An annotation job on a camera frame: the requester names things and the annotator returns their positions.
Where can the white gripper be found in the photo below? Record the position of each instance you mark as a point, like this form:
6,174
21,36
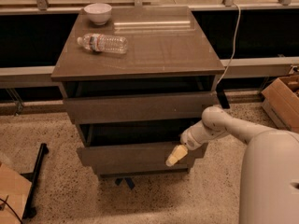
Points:
189,139

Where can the grey drawer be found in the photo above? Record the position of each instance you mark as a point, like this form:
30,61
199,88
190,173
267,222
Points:
135,148
139,107

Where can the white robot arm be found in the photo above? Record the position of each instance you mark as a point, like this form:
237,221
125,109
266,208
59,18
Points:
269,192

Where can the grey top drawer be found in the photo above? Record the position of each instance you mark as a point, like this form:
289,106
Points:
139,107

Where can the grey drawer cabinet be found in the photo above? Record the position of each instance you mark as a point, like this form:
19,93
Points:
167,53

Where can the blue tape cross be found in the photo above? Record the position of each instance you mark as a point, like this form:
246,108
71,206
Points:
128,180

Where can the brown cardboard box right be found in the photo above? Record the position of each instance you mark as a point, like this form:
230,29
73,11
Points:
281,102

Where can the brown cardboard box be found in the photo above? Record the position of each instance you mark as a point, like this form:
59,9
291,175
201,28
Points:
281,102
14,189

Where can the clear plastic water bottle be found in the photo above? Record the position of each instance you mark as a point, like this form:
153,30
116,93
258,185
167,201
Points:
103,43

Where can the white ceramic bowl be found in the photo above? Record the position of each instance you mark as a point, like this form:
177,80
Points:
98,13

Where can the black metal stand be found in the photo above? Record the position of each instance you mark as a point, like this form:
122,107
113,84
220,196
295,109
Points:
29,210

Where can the brown cardboard box left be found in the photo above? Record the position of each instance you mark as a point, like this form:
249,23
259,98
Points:
14,189

